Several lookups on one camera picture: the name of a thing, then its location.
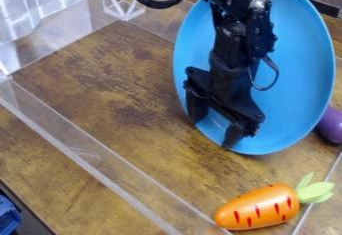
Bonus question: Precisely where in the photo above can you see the blue round plate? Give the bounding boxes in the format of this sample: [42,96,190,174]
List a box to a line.
[174,0,335,155]

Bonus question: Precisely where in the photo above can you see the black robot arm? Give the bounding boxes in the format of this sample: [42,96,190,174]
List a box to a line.
[183,0,278,149]

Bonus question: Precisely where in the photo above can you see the blue object at corner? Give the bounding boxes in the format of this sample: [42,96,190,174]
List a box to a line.
[0,195,22,235]

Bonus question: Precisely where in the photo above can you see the clear acrylic enclosure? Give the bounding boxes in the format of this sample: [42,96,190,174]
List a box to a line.
[0,0,342,235]

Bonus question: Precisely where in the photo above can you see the orange toy carrot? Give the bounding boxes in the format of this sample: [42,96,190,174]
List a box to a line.
[214,173,334,230]

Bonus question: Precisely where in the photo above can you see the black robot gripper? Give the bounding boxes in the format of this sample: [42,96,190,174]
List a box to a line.
[183,51,265,149]

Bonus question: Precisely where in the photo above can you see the purple toy eggplant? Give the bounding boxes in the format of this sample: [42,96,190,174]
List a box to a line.
[317,106,342,144]

